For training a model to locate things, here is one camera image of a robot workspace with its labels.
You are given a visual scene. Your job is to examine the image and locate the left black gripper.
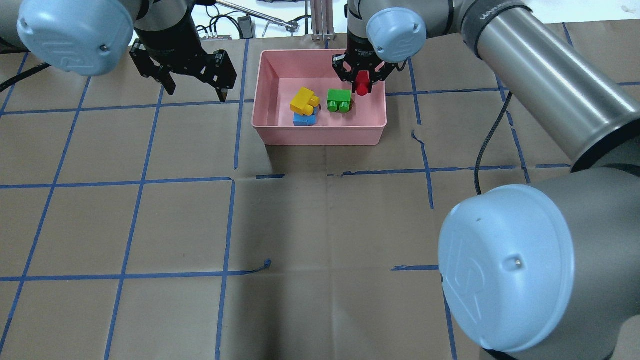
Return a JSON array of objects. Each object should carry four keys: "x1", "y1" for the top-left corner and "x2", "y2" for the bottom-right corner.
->
[{"x1": 129, "y1": 10, "x2": 237, "y2": 103}]

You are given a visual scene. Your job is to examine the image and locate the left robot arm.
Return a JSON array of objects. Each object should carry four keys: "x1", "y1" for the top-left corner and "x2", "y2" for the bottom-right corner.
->
[{"x1": 0, "y1": 0, "x2": 237, "y2": 102}]

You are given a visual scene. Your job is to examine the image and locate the green toy block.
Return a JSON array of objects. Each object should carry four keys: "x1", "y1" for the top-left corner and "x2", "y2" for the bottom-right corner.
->
[{"x1": 326, "y1": 88, "x2": 352, "y2": 114}]

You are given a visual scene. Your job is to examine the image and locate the yellow toy block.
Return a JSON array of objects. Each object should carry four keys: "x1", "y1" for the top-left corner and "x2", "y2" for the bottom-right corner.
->
[{"x1": 289, "y1": 87, "x2": 321, "y2": 116}]

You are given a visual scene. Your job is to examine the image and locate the metal rod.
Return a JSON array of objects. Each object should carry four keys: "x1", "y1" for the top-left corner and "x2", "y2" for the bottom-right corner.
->
[{"x1": 215, "y1": 0, "x2": 300, "y2": 34}]

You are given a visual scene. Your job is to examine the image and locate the red toy block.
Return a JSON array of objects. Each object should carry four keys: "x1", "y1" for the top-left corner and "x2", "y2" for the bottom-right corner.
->
[{"x1": 355, "y1": 70, "x2": 371, "y2": 97}]

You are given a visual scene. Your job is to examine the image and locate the blue toy block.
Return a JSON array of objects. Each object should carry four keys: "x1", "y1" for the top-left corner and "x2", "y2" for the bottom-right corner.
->
[{"x1": 292, "y1": 111, "x2": 318, "y2": 126}]

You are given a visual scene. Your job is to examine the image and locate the pink plastic box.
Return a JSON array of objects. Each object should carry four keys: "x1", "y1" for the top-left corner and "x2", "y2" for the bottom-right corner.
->
[{"x1": 251, "y1": 48, "x2": 387, "y2": 146}]

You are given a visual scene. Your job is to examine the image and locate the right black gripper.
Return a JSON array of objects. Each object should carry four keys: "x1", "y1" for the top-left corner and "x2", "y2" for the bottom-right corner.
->
[{"x1": 332, "y1": 35, "x2": 401, "y2": 94}]

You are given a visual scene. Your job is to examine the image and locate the aluminium frame post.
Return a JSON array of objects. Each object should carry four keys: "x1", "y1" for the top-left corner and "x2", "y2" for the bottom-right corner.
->
[{"x1": 310, "y1": 0, "x2": 336, "y2": 42}]

